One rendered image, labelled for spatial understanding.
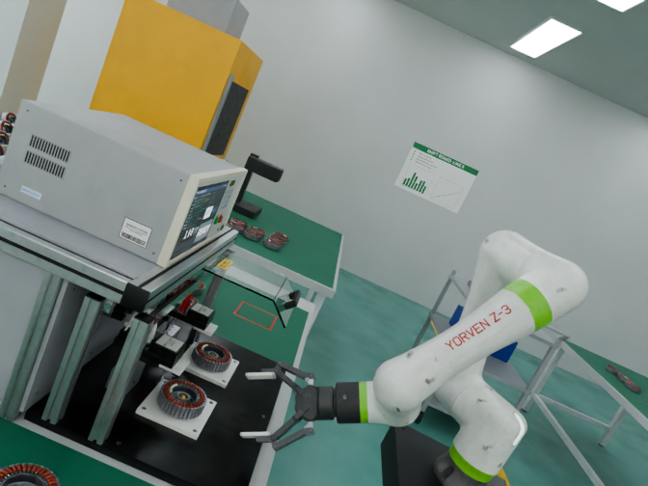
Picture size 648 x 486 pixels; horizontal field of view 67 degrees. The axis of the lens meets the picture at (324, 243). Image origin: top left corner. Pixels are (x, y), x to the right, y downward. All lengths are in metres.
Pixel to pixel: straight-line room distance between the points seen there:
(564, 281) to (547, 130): 5.68
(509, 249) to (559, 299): 0.18
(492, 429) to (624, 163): 6.07
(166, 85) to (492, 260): 4.02
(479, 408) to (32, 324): 1.02
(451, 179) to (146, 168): 5.65
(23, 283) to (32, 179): 0.23
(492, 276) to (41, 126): 1.06
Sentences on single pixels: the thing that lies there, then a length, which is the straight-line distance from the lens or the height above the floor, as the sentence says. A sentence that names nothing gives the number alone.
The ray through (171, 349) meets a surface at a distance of 1.19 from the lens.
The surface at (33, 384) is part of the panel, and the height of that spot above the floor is 0.84.
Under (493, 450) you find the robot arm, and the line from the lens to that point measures 1.35.
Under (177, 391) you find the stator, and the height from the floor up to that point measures 0.80.
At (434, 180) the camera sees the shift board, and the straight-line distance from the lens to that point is 6.45.
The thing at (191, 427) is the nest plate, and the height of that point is 0.78.
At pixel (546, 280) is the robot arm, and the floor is 1.42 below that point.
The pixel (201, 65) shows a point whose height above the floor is 1.61.
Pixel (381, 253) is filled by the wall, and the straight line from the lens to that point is 6.51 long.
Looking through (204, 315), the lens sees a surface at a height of 0.92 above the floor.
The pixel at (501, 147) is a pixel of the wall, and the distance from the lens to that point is 6.62.
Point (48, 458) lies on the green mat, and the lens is 1.12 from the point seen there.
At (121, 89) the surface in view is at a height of 1.12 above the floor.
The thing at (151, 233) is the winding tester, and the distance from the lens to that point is 1.07.
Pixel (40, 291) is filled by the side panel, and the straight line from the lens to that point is 1.04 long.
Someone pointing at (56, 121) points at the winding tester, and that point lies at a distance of 1.14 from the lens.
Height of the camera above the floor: 1.50
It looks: 11 degrees down
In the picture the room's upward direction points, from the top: 25 degrees clockwise
